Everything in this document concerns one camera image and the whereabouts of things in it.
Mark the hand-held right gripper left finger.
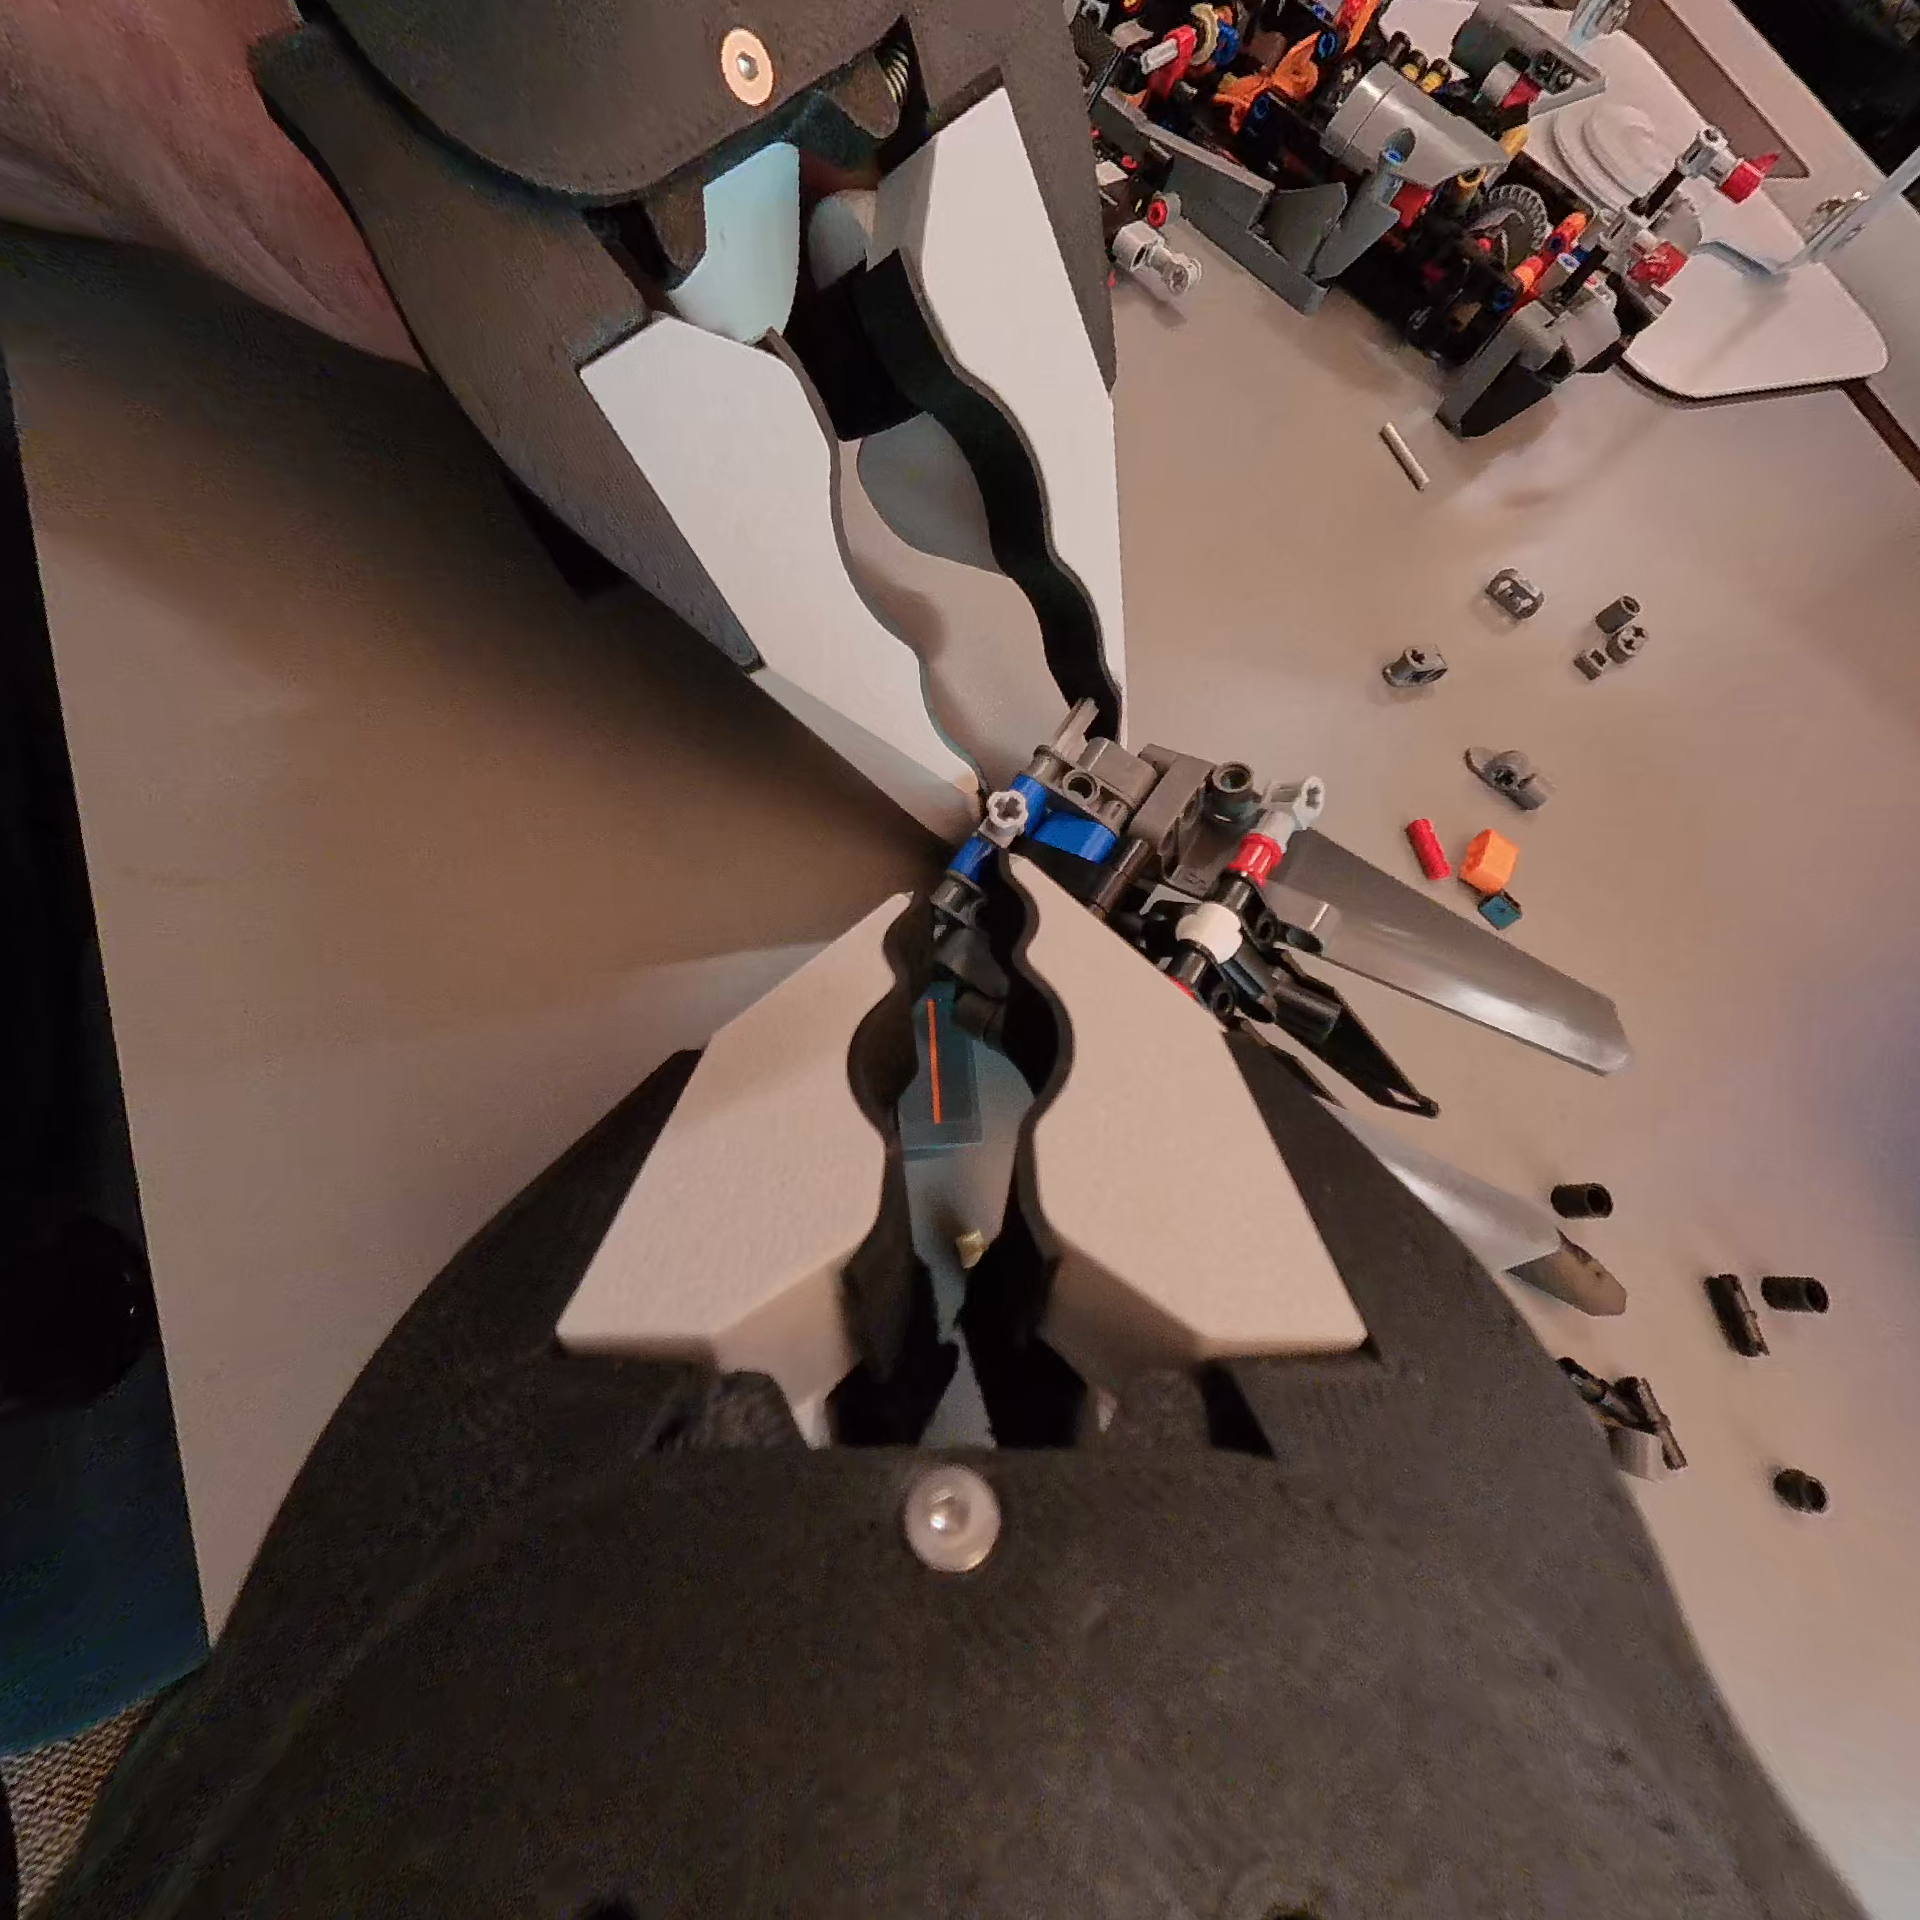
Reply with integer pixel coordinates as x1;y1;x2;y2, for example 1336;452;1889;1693
555;897;965;1450

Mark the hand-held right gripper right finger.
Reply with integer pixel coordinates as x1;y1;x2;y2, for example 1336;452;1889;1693
961;855;1370;1450

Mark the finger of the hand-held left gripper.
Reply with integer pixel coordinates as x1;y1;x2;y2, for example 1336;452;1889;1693
873;83;1135;731
577;316;995;837

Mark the dark grey lego wing assembly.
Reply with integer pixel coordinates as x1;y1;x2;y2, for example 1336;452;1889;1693
900;698;1632;1319

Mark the person's left forearm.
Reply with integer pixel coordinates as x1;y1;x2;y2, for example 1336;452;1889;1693
0;0;431;368

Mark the large lego car model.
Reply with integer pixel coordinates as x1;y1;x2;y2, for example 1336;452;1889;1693
1073;0;1788;442

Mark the group of black lego pins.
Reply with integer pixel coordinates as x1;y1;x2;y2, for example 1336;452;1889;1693
1549;1181;1833;1513

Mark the grey tile with orange stripe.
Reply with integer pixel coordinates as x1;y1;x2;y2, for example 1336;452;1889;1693
900;984;1041;1162

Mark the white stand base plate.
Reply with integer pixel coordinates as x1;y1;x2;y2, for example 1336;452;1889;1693
1516;0;1920;404

